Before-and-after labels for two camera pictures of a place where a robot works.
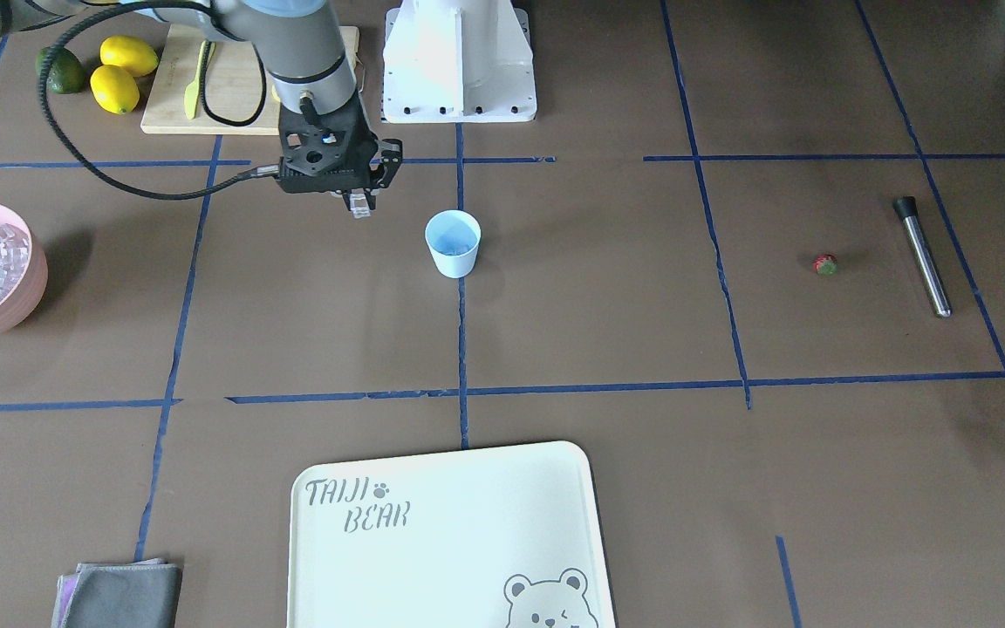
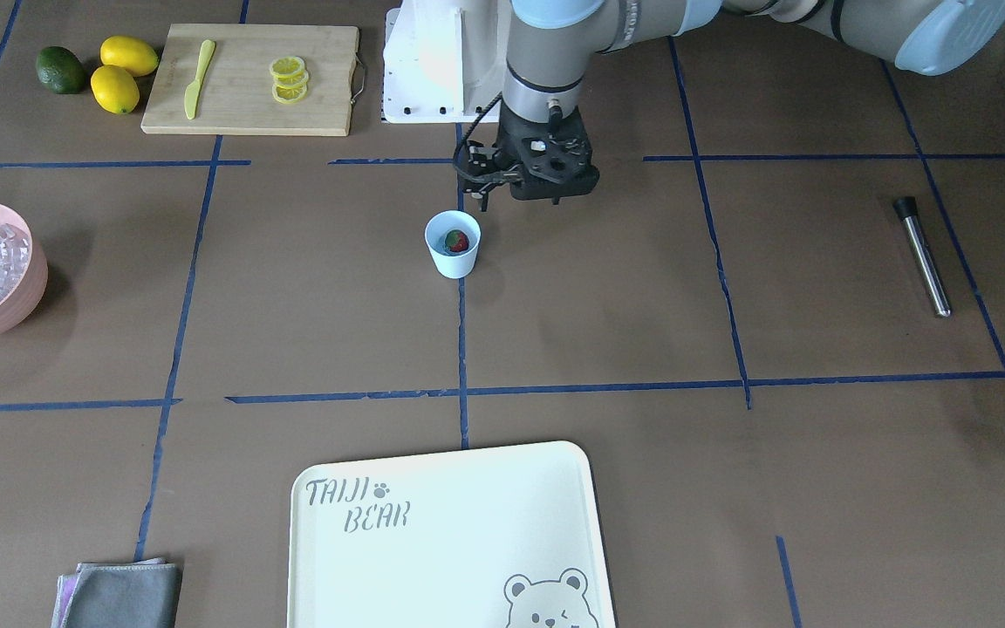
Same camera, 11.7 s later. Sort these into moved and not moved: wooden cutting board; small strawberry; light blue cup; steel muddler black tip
Moved: small strawberry
Not moved: light blue cup; wooden cutting board; steel muddler black tip
